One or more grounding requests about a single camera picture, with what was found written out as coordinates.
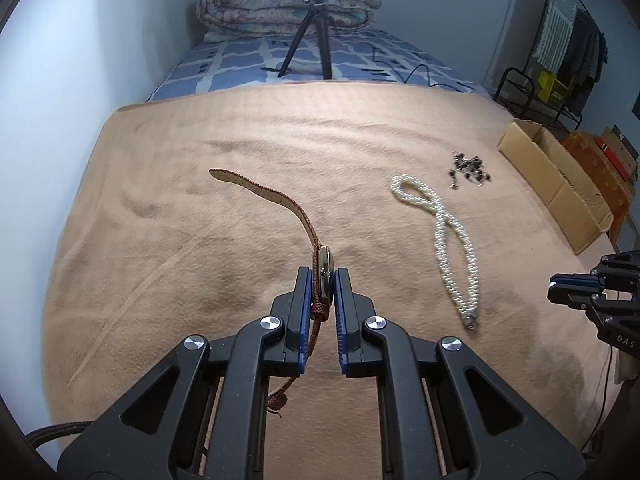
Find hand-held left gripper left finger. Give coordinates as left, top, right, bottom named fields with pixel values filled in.
left=57, top=266, right=313, bottom=480

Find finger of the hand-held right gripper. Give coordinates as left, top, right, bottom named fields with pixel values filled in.
left=550, top=252, right=640, bottom=288
left=547, top=282, right=640, bottom=318

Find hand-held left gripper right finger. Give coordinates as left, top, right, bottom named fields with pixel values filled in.
left=334, top=267, right=586, bottom=480

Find brown strap wristwatch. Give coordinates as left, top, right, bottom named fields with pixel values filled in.
left=209, top=167, right=333, bottom=418

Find cardboard box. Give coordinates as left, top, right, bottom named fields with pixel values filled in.
left=496, top=119, right=615, bottom=256

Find orange patterned box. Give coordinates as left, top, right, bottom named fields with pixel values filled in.
left=562, top=130, right=633, bottom=246

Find red box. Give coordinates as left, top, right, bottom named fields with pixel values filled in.
left=596, top=139, right=635, bottom=181

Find tan blanket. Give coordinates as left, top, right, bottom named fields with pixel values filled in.
left=42, top=80, right=626, bottom=456

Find tan board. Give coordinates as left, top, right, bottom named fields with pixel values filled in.
left=600, top=126, right=640, bottom=173

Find yellow crate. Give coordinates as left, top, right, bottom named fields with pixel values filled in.
left=536, top=71, right=571, bottom=103

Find black metal rack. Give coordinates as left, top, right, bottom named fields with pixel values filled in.
left=492, top=67, right=586, bottom=133

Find dark hanging clothes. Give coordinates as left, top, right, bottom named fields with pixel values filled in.
left=560, top=7, right=608, bottom=113

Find striped towel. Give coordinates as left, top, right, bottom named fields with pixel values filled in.
left=532, top=0, right=581, bottom=68

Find blue checkered bed sheet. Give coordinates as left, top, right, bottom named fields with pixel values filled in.
left=150, top=27, right=493, bottom=103

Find black tripod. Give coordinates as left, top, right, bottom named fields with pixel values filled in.
left=277, top=0, right=335, bottom=81

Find folded floral quilt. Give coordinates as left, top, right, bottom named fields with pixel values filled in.
left=196, top=0, right=382, bottom=43

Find white pearl necklace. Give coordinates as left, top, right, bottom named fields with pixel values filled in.
left=391, top=174, right=483, bottom=331

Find dark bead bracelet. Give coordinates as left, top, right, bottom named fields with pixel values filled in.
left=447, top=152, right=493, bottom=192

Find black braided cable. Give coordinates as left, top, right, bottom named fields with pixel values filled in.
left=22, top=420, right=93, bottom=456

